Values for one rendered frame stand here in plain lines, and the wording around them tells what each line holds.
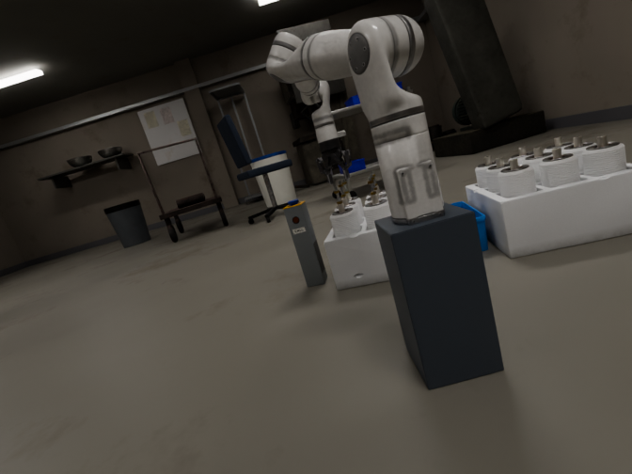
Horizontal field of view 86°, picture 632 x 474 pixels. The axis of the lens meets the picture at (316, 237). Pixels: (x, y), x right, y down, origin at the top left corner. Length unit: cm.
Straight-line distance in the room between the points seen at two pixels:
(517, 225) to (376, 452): 78
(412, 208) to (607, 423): 40
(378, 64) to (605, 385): 60
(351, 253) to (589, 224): 69
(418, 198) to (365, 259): 58
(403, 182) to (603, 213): 78
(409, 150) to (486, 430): 44
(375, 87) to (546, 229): 77
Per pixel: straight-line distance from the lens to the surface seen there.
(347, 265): 115
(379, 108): 59
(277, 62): 96
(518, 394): 69
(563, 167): 122
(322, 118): 125
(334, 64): 75
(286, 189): 467
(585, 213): 123
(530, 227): 118
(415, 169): 58
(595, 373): 74
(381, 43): 58
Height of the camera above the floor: 45
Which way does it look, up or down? 12 degrees down
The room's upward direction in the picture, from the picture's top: 17 degrees counter-clockwise
